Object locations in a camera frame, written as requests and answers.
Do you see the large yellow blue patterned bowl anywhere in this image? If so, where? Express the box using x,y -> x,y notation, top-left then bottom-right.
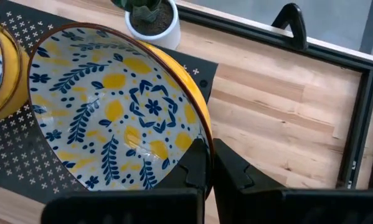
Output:
0,20 -> 31,123

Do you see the black perforated metal stand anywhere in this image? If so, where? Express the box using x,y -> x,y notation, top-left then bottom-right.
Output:
0,0 -> 219,205

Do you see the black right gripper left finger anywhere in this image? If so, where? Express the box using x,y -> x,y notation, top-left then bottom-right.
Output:
41,138 -> 207,224

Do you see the small yellow blue patterned bowl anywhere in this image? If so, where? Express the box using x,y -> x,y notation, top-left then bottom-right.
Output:
27,22 -> 214,200

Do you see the black frame handle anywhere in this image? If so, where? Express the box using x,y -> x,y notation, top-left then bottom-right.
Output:
271,2 -> 308,50

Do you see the black aluminium table frame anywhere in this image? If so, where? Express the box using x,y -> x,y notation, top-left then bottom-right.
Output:
176,2 -> 373,190

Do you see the green plant in white pot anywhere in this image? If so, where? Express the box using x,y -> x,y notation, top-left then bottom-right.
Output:
110,0 -> 181,50

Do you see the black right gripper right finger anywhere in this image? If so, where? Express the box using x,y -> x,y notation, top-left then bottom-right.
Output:
212,138 -> 373,224

